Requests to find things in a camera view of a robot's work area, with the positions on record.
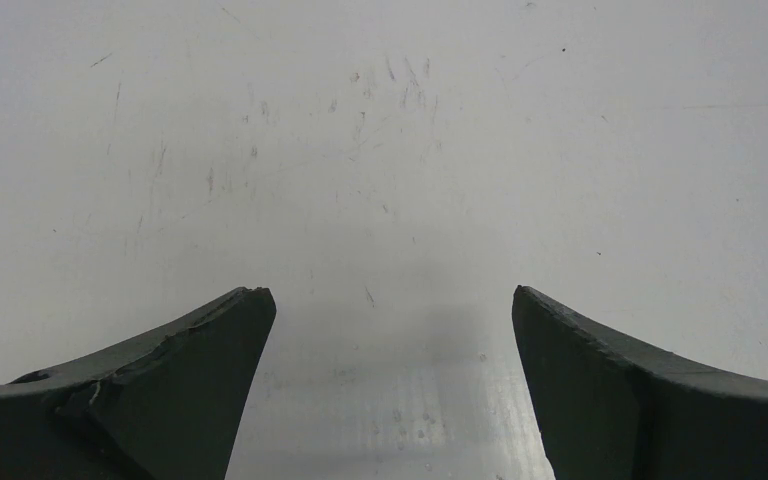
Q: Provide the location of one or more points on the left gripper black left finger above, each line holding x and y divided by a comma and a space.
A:
165, 404

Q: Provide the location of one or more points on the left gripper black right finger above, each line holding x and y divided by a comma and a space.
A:
610, 406

